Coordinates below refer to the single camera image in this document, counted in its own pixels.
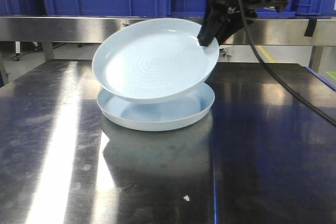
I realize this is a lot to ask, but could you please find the black tape strip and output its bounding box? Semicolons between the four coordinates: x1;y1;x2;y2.
304;18;318;37

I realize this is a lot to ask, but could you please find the white debris crumb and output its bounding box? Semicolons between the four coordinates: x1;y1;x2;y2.
183;195;190;201

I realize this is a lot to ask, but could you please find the stainless steel shelf rail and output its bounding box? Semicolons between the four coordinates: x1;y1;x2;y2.
1;16;335;47

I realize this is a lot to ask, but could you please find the light blue base plate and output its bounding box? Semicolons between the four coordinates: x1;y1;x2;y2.
97;83;215;132

